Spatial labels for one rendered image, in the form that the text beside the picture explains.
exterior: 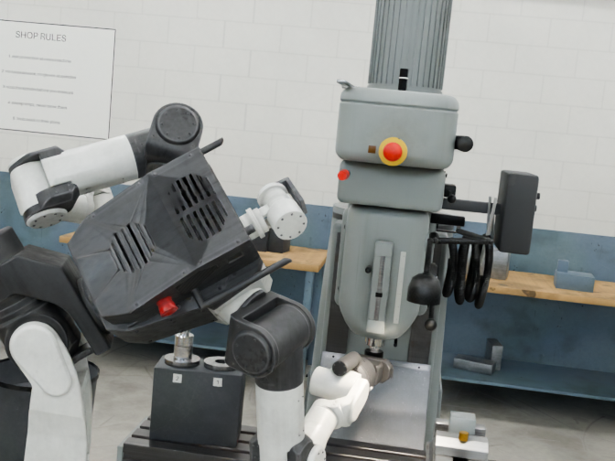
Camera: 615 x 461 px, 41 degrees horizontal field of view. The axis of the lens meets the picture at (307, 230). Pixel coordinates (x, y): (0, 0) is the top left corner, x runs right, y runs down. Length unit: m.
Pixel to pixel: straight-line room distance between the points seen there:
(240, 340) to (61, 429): 0.39
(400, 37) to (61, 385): 1.19
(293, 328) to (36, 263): 0.47
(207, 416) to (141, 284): 0.76
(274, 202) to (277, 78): 4.73
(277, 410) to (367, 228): 0.56
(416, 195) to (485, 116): 4.36
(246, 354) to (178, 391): 0.67
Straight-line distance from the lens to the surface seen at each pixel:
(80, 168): 1.61
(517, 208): 2.22
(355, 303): 1.96
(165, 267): 1.41
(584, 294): 5.67
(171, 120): 1.60
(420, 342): 2.44
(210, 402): 2.11
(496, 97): 6.23
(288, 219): 1.56
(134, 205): 1.46
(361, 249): 1.93
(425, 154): 1.78
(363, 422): 2.41
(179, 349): 2.12
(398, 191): 1.88
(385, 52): 2.19
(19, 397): 3.67
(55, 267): 1.55
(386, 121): 1.78
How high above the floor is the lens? 1.80
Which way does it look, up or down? 7 degrees down
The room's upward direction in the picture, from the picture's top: 5 degrees clockwise
